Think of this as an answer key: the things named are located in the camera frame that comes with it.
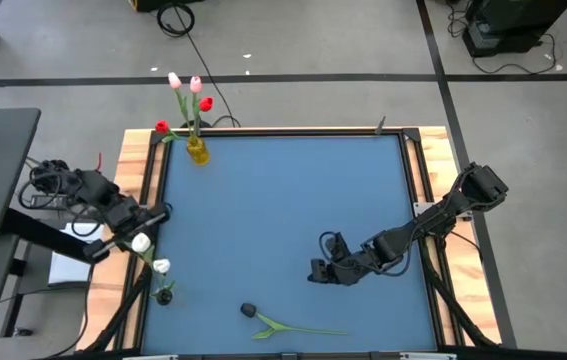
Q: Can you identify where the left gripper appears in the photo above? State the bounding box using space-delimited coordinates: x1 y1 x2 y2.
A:
81 194 172 264

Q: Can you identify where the yellow glass vase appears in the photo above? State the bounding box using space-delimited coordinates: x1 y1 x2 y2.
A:
185 134 211 167

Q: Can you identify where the white artificial tulip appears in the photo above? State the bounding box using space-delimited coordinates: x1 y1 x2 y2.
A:
151 258 177 297
122 232 167 294

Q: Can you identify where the red artificial tulip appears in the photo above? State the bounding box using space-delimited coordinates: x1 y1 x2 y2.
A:
154 119 189 144
193 96 215 139

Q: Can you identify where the black aluminium table frame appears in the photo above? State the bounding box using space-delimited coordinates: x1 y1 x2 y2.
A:
77 127 502 360

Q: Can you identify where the black coiled floor cable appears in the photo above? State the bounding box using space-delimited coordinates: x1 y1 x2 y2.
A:
156 2 242 129

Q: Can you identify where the black equipment case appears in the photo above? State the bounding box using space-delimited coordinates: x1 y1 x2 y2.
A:
461 0 567 59

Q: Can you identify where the pink artificial tulip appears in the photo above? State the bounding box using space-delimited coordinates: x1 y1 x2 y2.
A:
189 75 204 139
167 71 195 139

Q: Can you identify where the white paper sheet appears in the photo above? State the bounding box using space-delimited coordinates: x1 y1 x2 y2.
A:
47 222 104 286

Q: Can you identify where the black artificial tulip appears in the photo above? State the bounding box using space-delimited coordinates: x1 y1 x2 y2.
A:
240 301 349 341

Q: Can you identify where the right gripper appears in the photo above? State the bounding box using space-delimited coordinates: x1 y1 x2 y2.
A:
306 231 380 287

